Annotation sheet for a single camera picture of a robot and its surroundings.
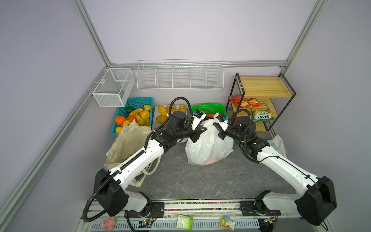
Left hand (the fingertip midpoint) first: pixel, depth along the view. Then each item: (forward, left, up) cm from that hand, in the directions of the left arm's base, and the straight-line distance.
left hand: (205, 130), depth 71 cm
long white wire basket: (+46, +10, +2) cm, 47 cm away
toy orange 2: (+28, +49, -20) cm, 59 cm away
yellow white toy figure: (-38, -8, -24) cm, 45 cm away
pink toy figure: (-34, +49, -25) cm, 65 cm away
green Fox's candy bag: (+17, -39, -9) cm, 44 cm away
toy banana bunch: (+28, +43, -24) cm, 57 cm away
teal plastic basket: (+46, +48, -22) cm, 70 cm away
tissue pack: (+1, -48, -21) cm, 52 cm away
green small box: (-35, +13, -26) cm, 46 cm away
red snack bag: (+20, -27, -2) cm, 34 cm away
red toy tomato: (-6, -5, -24) cm, 25 cm away
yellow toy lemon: (+17, +55, -18) cm, 60 cm away
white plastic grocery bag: (-6, -2, -8) cm, 10 cm away
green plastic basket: (+36, -10, -23) cm, 44 cm away
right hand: (+5, -5, 0) cm, 7 cm away
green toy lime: (+42, +55, -25) cm, 74 cm away
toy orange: (+24, +54, -16) cm, 62 cm away
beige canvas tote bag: (+5, +43, -14) cm, 46 cm away
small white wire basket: (+44, +59, -5) cm, 74 cm away
